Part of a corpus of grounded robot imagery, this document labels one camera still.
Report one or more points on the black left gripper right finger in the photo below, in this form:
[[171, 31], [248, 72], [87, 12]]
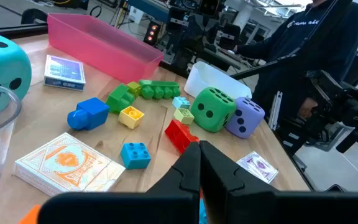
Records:
[[228, 186]]

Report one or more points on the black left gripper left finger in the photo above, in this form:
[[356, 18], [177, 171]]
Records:
[[179, 186]]

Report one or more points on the purple white card box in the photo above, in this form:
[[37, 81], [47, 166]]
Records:
[[256, 166]]

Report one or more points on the red knobbed toy block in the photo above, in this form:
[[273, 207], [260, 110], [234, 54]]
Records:
[[179, 135]]

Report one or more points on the purple foam die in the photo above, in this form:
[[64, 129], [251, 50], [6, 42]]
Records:
[[244, 118]]

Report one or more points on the pale green small brick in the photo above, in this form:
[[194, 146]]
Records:
[[183, 116]]

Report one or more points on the green foam die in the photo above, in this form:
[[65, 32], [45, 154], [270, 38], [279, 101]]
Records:
[[211, 109]]

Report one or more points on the pale cyan small brick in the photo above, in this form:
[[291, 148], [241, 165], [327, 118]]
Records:
[[181, 102]]

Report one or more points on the long green toy block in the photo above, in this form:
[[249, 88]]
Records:
[[158, 90]]

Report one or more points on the green knobbed toy block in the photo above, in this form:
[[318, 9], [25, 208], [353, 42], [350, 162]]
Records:
[[118, 99]]

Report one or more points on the orange toy block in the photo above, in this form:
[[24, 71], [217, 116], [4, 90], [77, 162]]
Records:
[[30, 216]]

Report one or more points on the blue white card box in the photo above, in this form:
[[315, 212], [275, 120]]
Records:
[[64, 70]]

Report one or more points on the yellow small toy brick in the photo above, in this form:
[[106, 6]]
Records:
[[131, 117]]

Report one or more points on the white plastic tray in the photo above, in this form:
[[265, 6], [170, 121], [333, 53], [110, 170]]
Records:
[[207, 77]]

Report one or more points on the orange white card box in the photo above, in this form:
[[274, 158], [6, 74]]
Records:
[[67, 161]]

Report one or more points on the blue knobbed toy block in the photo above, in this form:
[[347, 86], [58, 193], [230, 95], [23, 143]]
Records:
[[90, 113]]

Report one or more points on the pink plastic bin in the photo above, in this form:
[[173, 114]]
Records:
[[104, 53]]

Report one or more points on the black box red lights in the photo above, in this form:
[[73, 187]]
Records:
[[151, 34]]

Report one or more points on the black robot rig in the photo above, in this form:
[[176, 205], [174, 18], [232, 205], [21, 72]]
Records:
[[197, 31]]

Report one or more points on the person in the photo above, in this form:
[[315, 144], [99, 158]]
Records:
[[306, 37]]

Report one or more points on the teal foam die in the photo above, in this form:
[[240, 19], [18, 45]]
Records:
[[2, 65]]

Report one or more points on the black chair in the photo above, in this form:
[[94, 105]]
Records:
[[33, 15]]

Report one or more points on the silver metal bracket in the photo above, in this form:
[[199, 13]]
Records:
[[275, 109]]

